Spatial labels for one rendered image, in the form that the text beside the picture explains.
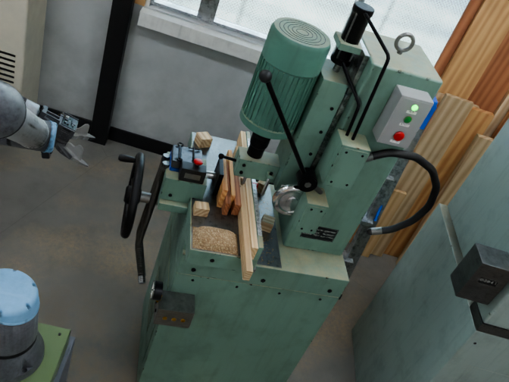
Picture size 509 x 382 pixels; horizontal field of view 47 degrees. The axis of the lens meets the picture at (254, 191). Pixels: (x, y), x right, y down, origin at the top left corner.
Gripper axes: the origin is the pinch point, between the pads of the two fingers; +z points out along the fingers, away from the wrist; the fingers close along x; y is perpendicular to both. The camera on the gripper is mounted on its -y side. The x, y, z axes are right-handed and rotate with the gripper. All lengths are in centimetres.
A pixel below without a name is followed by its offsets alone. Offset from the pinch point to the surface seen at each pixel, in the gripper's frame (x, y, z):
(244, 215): -20, 20, 45
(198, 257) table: -34.1, 9.3, 35.2
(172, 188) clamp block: -11.1, 10.5, 24.3
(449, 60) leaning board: 98, 76, 138
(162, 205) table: -13.1, 4.1, 24.8
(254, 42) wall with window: 124, 18, 64
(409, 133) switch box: -22, 73, 63
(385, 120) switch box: -21, 71, 55
